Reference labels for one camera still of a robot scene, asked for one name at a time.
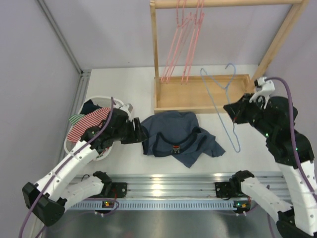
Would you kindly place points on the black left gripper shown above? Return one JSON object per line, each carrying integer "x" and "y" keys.
{"x": 135, "y": 129}

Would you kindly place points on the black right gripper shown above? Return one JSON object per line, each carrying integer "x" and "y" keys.
{"x": 236, "y": 110}

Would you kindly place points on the blue tank top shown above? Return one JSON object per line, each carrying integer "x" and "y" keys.
{"x": 178, "y": 134}

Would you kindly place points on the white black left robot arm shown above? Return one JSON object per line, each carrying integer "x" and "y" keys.
{"x": 51, "y": 196}

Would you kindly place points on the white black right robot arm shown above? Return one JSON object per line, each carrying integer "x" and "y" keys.
{"x": 294, "y": 156}

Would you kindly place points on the white perforated laundry basket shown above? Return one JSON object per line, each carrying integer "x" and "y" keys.
{"x": 99, "y": 104}

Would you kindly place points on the red white striped garment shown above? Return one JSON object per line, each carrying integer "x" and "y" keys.
{"x": 88, "y": 121}

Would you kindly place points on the dark navy garment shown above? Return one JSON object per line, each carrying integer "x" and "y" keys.
{"x": 89, "y": 107}

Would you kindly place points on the green white striped garment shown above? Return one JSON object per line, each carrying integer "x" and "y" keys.
{"x": 75, "y": 118}

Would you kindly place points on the aluminium corner profile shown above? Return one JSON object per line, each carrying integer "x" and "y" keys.
{"x": 57, "y": 31}

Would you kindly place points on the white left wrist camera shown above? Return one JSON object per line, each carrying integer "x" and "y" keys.
{"x": 128, "y": 108}

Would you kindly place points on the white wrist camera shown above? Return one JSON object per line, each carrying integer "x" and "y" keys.
{"x": 265, "y": 88}
{"x": 128, "y": 108}

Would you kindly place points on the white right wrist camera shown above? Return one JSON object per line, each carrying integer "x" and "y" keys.
{"x": 265, "y": 88}

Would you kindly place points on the aluminium mounting rail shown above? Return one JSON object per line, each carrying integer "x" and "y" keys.
{"x": 171, "y": 186}

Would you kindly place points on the slotted grey cable duct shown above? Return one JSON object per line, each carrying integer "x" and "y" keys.
{"x": 173, "y": 205}

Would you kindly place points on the pink wire hanger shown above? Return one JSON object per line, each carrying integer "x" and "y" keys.
{"x": 198, "y": 20}
{"x": 182, "y": 21}

